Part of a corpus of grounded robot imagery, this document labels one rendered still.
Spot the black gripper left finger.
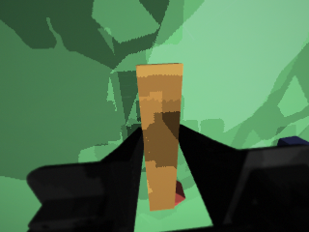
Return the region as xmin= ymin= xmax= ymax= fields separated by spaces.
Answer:
xmin=26 ymin=127 xmax=144 ymax=232

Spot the brown bar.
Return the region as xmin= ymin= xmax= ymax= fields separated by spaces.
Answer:
xmin=136 ymin=63 xmax=183 ymax=212

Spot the red cube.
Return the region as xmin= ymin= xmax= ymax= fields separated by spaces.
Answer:
xmin=175 ymin=181 xmax=186 ymax=207

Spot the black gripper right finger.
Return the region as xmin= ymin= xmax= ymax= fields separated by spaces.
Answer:
xmin=179 ymin=124 xmax=309 ymax=225

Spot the small blue cube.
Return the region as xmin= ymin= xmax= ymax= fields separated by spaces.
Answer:
xmin=277 ymin=136 xmax=309 ymax=146

